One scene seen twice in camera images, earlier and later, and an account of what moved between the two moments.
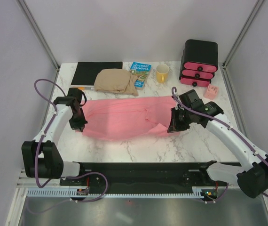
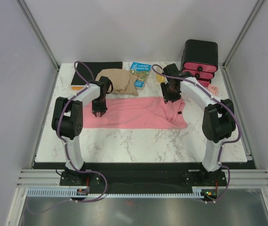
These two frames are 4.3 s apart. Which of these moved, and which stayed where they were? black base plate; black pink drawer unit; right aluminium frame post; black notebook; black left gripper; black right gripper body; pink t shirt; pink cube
Moved: pink t shirt; black left gripper; black right gripper body
Stayed: black base plate; black pink drawer unit; pink cube; right aluminium frame post; black notebook
